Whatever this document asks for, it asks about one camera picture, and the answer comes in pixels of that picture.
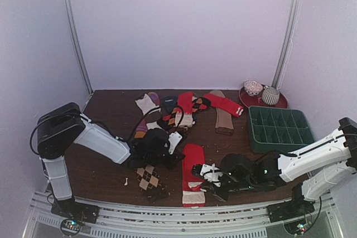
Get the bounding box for brown beige argyle sock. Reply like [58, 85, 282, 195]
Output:
[136, 165, 169, 203]

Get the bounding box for red snowflake sock pair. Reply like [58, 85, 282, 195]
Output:
[182, 144, 205, 207]

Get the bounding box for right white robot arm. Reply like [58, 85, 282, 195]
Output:
[191, 117, 356, 217]

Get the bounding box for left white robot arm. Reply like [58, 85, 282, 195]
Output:
[29, 103, 185, 218]

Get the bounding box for purple orange striped sock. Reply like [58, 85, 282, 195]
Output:
[133, 91, 161, 140]

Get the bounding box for white brown block sock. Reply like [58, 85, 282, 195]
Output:
[135, 92, 162, 130]

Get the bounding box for dark blue sock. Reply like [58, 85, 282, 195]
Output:
[161, 96, 178, 113]

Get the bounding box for tan brown sock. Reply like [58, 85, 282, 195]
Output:
[215, 107, 234, 136]

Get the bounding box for red white zigzag sock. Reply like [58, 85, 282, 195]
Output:
[175, 92, 194, 127]

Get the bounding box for orange brown argyle sock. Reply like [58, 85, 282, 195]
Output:
[158, 95, 211, 131]

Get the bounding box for green divided organizer tray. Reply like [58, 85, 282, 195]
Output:
[247, 106, 315, 154]

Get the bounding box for red sock white cuff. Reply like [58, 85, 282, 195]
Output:
[204, 94, 244, 117]

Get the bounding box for red round plate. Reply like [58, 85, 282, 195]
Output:
[239, 85, 288, 109]

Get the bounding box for grey striped cup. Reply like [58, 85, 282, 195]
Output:
[262, 86, 280, 105]

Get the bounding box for white red patterned bowl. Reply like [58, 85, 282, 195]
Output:
[244, 80, 263, 96]

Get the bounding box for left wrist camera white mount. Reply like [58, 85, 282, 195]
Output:
[168, 132, 182, 155]

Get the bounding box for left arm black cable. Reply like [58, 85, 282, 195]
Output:
[127, 106, 186, 143]

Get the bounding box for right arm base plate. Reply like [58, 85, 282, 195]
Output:
[267, 201, 315, 223]

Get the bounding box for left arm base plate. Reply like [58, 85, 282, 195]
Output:
[51, 200, 99, 224]

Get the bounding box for right aluminium frame post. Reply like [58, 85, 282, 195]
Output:
[272, 0, 301, 89]

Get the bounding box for aluminium frame post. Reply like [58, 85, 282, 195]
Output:
[272, 0, 301, 89]
[64, 0, 94, 95]

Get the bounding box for left aluminium frame post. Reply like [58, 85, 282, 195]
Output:
[64, 0, 94, 95]

